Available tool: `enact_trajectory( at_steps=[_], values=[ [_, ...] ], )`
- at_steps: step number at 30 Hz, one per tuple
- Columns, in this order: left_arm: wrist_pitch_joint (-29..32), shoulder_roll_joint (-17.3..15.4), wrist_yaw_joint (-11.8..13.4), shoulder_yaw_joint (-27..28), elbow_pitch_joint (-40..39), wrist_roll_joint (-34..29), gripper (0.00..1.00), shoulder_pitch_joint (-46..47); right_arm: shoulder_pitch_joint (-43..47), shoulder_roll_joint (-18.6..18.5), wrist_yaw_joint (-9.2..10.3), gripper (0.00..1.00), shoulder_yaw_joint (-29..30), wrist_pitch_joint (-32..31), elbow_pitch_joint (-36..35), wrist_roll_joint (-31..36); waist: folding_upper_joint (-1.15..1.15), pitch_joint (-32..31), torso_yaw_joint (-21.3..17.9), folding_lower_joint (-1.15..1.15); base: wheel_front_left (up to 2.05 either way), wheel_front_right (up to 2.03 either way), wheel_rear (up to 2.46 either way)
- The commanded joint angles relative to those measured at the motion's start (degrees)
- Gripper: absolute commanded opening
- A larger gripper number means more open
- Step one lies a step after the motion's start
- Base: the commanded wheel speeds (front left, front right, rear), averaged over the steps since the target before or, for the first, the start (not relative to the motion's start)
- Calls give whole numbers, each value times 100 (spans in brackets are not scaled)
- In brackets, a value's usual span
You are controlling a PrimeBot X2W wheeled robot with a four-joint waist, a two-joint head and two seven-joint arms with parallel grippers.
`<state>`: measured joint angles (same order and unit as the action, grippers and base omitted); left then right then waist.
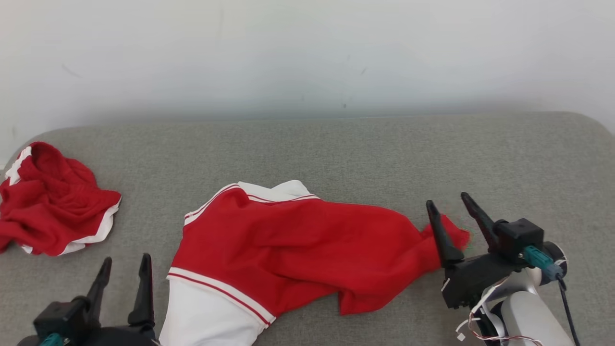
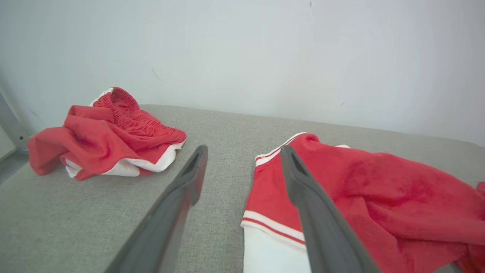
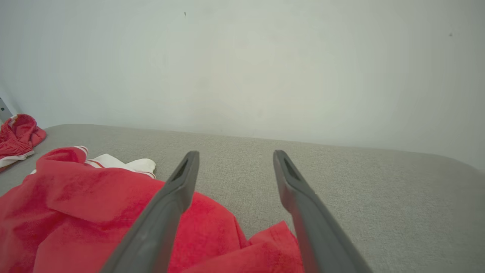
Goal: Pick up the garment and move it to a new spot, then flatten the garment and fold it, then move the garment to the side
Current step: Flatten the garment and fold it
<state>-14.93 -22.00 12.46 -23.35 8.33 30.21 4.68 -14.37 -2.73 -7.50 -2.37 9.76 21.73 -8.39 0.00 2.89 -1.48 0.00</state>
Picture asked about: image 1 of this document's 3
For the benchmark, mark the red jersey with white sleeves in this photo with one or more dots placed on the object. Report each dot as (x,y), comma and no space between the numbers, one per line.
(298,250)

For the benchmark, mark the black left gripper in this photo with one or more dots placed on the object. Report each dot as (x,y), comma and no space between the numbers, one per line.
(125,337)

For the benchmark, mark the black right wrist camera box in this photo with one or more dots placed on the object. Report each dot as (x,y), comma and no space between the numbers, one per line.
(519,238)

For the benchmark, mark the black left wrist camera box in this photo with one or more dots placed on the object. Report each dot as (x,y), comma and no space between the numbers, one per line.
(60,317)

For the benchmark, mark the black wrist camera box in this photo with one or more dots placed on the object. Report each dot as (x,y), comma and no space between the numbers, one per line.
(519,238)
(60,317)

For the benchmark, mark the red shorts with white trim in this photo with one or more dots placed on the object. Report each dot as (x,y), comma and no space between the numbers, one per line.
(53,206)

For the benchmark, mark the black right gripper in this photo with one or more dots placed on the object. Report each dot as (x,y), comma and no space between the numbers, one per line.
(473,278)

